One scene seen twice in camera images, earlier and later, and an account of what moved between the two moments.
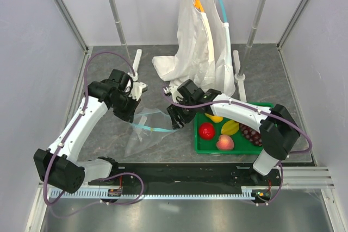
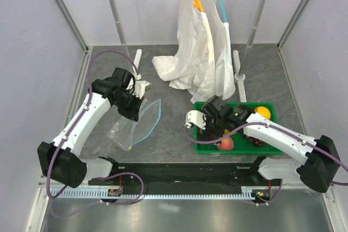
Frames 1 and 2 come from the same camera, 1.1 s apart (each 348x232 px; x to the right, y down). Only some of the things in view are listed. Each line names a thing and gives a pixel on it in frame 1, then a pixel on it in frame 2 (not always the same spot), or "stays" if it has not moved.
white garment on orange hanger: x=193 y=60 stays
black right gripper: x=173 y=111 -> x=205 y=135
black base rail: x=267 y=189 stays
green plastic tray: x=225 y=137 stays
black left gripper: x=128 y=116 stays
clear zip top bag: x=150 y=126 -> x=126 y=132
